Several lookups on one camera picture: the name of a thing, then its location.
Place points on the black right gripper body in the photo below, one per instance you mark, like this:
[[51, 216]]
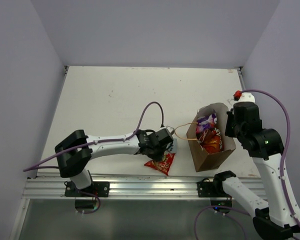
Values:
[[232, 128]]

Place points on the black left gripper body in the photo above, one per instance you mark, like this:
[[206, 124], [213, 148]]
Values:
[[156, 154]]

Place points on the pale blue snack packet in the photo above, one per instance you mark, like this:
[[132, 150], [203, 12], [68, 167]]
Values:
[[173, 147]]

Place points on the red mixed snack bag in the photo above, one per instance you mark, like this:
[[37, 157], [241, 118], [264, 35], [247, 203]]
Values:
[[162, 166]]

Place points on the purple snack bag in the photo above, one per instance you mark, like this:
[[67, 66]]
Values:
[[205, 123]]

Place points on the red Doritos chip bag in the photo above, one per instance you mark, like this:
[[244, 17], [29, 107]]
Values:
[[211, 141]]

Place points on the brown paper bag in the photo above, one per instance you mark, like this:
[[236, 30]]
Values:
[[201, 159]]

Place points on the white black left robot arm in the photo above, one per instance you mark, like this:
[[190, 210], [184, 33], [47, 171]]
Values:
[[76, 150]]

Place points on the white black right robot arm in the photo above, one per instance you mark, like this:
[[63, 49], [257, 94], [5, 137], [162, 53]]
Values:
[[277, 217]]

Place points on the aluminium table edge strip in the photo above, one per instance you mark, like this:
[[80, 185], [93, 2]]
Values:
[[239, 71]]

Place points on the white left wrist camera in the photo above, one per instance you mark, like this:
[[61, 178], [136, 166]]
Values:
[[170, 129]]

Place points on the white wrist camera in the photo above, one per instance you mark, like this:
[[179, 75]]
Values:
[[170, 129], [241, 96]]

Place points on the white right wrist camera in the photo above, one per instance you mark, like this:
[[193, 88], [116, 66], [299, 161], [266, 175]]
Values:
[[241, 96]]

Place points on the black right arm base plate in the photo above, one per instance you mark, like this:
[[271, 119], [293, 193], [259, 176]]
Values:
[[206, 189]]

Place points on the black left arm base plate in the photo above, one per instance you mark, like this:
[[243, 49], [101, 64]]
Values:
[[98, 188]]

